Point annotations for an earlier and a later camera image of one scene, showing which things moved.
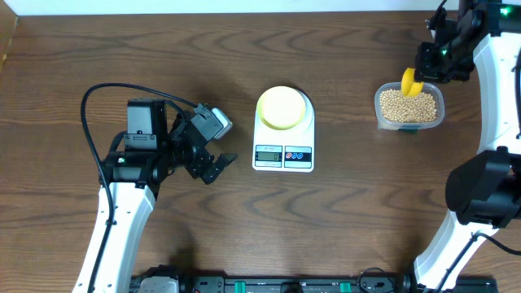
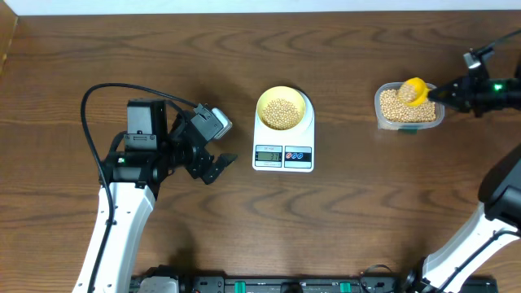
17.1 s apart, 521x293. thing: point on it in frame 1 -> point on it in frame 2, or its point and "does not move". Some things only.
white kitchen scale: x=288 y=150 does not move
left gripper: x=199 y=166 does not move
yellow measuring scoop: x=409 y=86 -> x=422 y=91
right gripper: x=424 y=71 -> x=466 y=96
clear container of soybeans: x=393 y=111 does not move
